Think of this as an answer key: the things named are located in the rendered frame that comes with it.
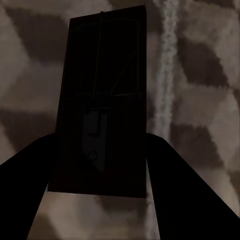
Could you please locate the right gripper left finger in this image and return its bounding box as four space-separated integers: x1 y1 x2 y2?
0 133 60 240

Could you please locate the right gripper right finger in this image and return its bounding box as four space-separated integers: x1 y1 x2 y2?
145 133 240 240

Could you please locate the mousetrap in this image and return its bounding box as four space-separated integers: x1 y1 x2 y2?
47 5 148 198

